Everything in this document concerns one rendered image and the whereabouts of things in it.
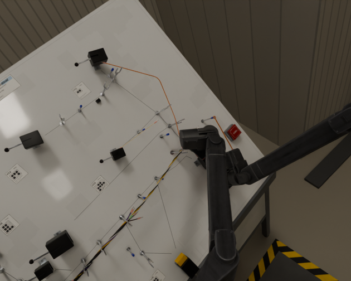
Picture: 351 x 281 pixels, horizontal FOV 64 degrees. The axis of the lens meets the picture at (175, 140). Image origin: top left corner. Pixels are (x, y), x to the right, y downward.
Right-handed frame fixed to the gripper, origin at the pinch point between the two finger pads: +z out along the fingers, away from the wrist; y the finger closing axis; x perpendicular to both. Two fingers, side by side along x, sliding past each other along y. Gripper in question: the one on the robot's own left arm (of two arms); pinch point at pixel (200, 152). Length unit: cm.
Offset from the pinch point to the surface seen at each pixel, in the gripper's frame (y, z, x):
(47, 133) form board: 38, -11, -41
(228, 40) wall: -101, 55, -52
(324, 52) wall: -104, 18, 6
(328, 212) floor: -67, 89, 82
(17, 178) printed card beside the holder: 54, -9, -35
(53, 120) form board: 33, -12, -43
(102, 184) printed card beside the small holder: 35.6, -0.4, -16.8
